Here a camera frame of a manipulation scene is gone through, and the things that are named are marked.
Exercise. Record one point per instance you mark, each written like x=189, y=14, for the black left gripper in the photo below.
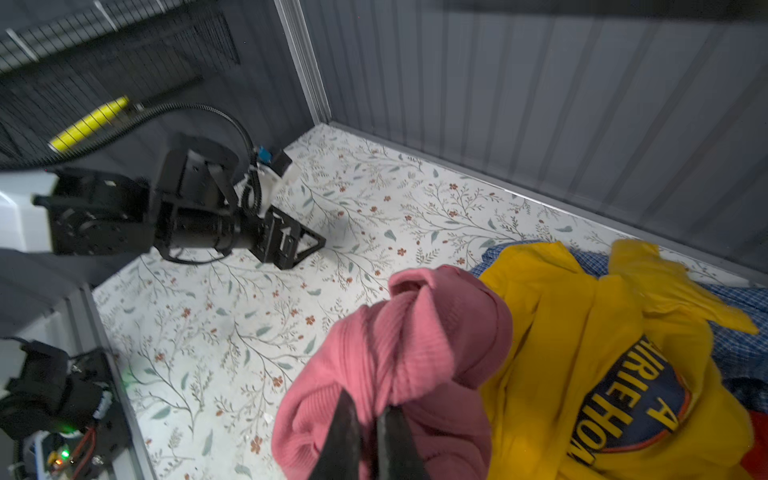
x=194, y=205

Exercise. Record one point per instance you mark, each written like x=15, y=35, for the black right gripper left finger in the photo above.
x=340, y=456

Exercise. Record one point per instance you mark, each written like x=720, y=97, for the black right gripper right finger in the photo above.
x=397, y=455

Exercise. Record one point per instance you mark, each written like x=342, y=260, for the dark pink ribbed cloth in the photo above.
x=427, y=349

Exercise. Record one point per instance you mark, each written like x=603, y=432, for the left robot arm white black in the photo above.
x=83, y=212

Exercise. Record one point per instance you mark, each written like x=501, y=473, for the red cloth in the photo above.
x=755, y=462

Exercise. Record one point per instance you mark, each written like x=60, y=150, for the floral patterned table mat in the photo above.
x=209, y=351

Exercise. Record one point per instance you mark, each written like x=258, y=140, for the yellow printed t-shirt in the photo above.
x=612, y=376

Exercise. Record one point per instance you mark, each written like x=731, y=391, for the blue checkered shirt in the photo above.
x=740, y=357

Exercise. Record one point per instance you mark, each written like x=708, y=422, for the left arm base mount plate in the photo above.
x=63, y=414

